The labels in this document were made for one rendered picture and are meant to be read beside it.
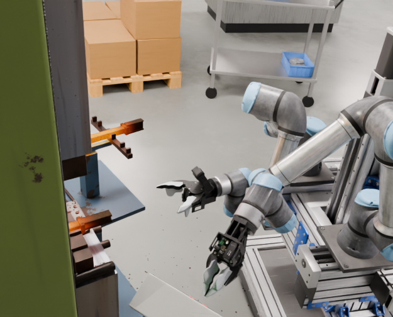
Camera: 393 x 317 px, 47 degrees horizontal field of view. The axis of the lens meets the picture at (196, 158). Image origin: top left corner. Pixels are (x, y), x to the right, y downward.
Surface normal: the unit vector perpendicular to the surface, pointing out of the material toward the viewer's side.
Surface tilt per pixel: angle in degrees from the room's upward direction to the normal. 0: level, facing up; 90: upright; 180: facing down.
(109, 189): 0
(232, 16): 90
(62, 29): 90
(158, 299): 30
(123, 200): 0
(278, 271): 0
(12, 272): 90
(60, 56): 90
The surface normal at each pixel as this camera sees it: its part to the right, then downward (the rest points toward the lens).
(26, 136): 0.51, 0.51
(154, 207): 0.07, -0.83
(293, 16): 0.23, 0.56
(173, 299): -0.22, -0.51
